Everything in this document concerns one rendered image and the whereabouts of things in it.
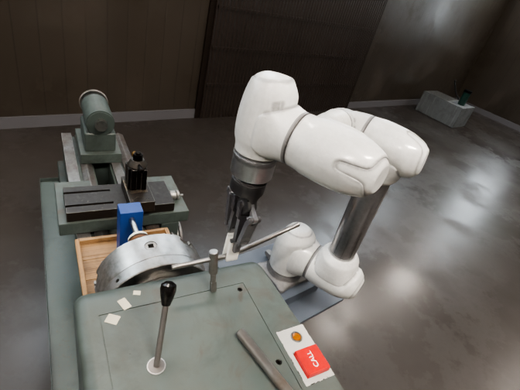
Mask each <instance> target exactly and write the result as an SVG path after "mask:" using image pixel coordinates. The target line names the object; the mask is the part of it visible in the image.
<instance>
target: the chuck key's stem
mask: <svg viewBox="0 0 520 390"><path fill-rule="evenodd" d="M209 258H210V262H209V274H210V291H211V292H212V293H213V292H216V291H217V282H216V274H217V273H218V250H217V249H211V250H210V251H209Z"/></svg>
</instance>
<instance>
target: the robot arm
mask: <svg viewBox="0 0 520 390"><path fill-rule="evenodd" d="M298 100H299V95H298V90H297V87H296V83H295V81H294V80H293V78H291V77H289V76H287V75H285V74H281V73H278V72H275V71H270V70H265V71H262V72H259V73H257V74H256V75H254V76H252V77H251V79H250V81H249V82H248V85H247V87H246V88H245V92H244V93H243V96H242V99H241V103H240V105H239V109H238V114H237V118H236V122H235V129H234V136H235V145H234V150H233V156H232V160H231V167H230V169H231V173H232V176H231V182H230V186H227V203H226V211H225V218H224V224H225V225H227V237H226V241H225V244H224V250H223V253H222V254H226V253H227V255H226V259H225V261H226V262H229V261H234V260H237V259H238V254H239V251H240V249H241V246H242V245H247V244H248V243H249V241H250V239H251V236H252V235H253V233H254V231H255V228H256V226H257V224H259V223H260V222H261V221H262V219H261V217H257V214H256V212H255V210H256V209H257V202H258V199H259V198H260V197H262V195H263V194H264V192H265V188H266V184H267V182H269V181H270V180H271V178H272V175H273V173H274V169H275V165H276V163H277V161H279V162H281V163H285V164H286V165H287V166H290V167H292V168H293V169H294V170H295V171H296V172H298V173H300V174H301V175H303V176H305V177H306V178H308V179H310V180H312V181H313V182H315V183H318V184H320V185H321V186H324V187H326V188H327V189H330V190H332V191H335V192H337V193H341V194H343V195H348V196H351V198H350V200H349V203H348V205H347V208H346V210H345V212H344V215H343V217H342V219H341V221H340V224H339V226H338V229H337V231H336V234H335V235H334V239H333V240H332V242H329V243H327V244H325V245H324V246H322V245H321V244H320V243H319V242H318V241H317V240H316V235H315V234H314V232H313V230H312V229H311V228H310V227H309V226H307V225H306V224H304V223H301V222H299V223H300V226H299V227H297V228H295V229H292V230H291V231H288V232H286V233H284V234H281V235H280V236H278V237H277V238H276V240H275V244H274V245H273V248H272V250H269V249H268V250H266V251H265V255H266V257H267V258H268V261H266V262H259V263H258V264H259V265H260V266H261V267H262V268H263V269H264V271H265V273H266V274H267V276H268V277H269V278H270V280H271V281H272V283H273V285H274V286H275V287H276V288H277V290H278V291H279V293H284V292H285V291H286V290H287V289H290V288H292V287H293V286H297V285H299V284H300V283H302V282H308V281H309V282H311V283H312V284H314V285H315V286H316V287H318V288H320V289H322V290H323V291H324V292H326V293H329V294H331V295H332V296H335V297H338V298H341V299H351V298H354V296H355V295H356V294H357V293H358V291H359V289H360V288H361V287H362V285H363V283H364V274H363V272H362V270H361V269H360V268H359V267H358V264H359V257H358V254H357V251H358V249H359V247H360V245H361V242H362V241H363V239H364V236H365V235H366V233H367V231H368V229H369V227H370V225H371V222H372V221H373V219H374V217H375V215H376V214H377V212H378V209H379V207H380V206H381V203H382V201H383V200H384V198H385V195H386V193H387V192H388V189H389V187H390V186H391V185H392V184H394V183H396V182H397V181H398V180H399V179H400V178H402V177H403V178H411V177H414V176H416V175H418V174H419V173H420V172H421V170H422V168H423V166H424V164H425V162H426V159H427V156H428V155H429V148H428V147H427V145H426V143H425V142H424V141H423V140H422V139H421V138H420V137H419V136H418V135H416V134H415V133H414V132H411V131H410V130H408V129H407V128H404V127H402V126H401V125H397V124H396V123H394V122H392V121H389V120H386V119H383V118H378V117H376V116H374V115H370V114H366V113H364V112H359V111H352V110H350V109H347V108H335V109H330V110H329V111H326V112H324V113H322V114H320V115H317V116H316V115H312V114H310V113H309V112H307V111H305V110H304V109H302V108H301V107H300V106H299V105H298V104H297V103H298ZM228 219H229V220H228Z"/></svg>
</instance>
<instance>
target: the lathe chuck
mask: <svg viewBox="0 0 520 390"><path fill-rule="evenodd" d="M180 239H181V237H180V236H177V235H173V234H151V235H146V236H143V237H140V238H136V239H134V240H131V241H129V242H127V243H125V244H123V245H121V246H120V247H118V248H116V249H115V250H114V251H113V252H111V253H110V254H109V255H108V256H107V257H106V258H105V259H104V260H103V261H102V263H101V264H100V265H99V267H98V268H97V271H96V274H97V281H94V290H95V292H96V293H98V292H102V291H104V289H105V287H106V286H107V285H108V283H109V282H110V281H111V280H112V279H113V278H114V277H116V276H117V275H118V274H120V273H121V272H123V271H124V270H126V269H127V268H129V267H131V266H132V265H134V264H136V263H139V262H142V261H144V260H146V259H149V258H154V257H158V256H163V255H183V256H187V257H191V258H194V259H196V260H197V259H200V256H199V255H198V253H197V250H196V249H195V247H194V246H193V245H192V244H191V243H190V242H189V241H188V242H187V243H188V245H186V244H184V243H183V242H182V241H181V240H180ZM148 242H155V243H156V244H157V247H156V248H155V249H153V250H147V249H145V244H146V243H148Z"/></svg>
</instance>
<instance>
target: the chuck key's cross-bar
mask: <svg viewBox="0 0 520 390"><path fill-rule="evenodd" d="M299 226H300V223H299V222H297V223H295V224H292V225H290V226H288V227H285V228H283V229H282V230H280V231H277V232H275V233H273V234H270V235H268V236H266V237H264V238H261V239H259V240H257V241H254V242H252V243H251V244H249V245H246V246H244V247H242V248H241V249H240V251H239V254H240V253H242V252H244V251H247V250H248V249H251V248H254V247H255V246H257V245H260V244H262V243H264V242H266V241H269V240H271V239H273V238H276V237H278V236H280V235H281V234H284V233H286V232H288V231H291V230H292V229H295V228H297V227H299ZM226 255H227V253H226V254H222V255H218V260H221V259H225V258H226ZM207 262H210V258H209V257H207V258H201V259H197V260H193V261H189V262H182V263H178V264H175V265H171V269H172V270H175V269H181V268H186V267H189V266H193V265H199V264H203V263H207Z"/></svg>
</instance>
